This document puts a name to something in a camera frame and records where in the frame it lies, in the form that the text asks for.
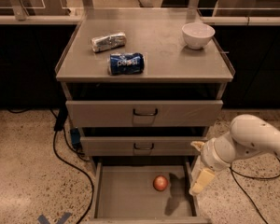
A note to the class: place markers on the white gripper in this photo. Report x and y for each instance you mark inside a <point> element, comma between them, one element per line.
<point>207,156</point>

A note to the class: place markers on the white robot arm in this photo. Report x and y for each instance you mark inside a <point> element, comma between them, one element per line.
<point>247,137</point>

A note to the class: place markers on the grey open bottom drawer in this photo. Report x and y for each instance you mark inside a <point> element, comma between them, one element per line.
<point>124,194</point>

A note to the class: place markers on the grey metal drawer cabinet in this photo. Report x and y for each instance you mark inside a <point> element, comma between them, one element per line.
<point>173,72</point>

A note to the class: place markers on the grey middle drawer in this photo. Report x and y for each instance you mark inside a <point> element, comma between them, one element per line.
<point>140,146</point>

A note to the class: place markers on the grey top drawer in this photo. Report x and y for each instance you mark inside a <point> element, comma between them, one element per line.
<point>143,113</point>

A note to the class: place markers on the dark counter with glass partition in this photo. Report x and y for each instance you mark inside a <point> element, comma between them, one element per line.
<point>33,40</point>

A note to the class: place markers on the white ceramic bowl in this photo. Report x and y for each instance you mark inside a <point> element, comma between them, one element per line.
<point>197,35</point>

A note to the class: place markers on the blue pepsi can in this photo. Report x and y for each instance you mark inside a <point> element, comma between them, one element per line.
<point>126,64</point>

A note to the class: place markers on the blue power adapter box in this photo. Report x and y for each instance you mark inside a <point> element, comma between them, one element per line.
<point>75,137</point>

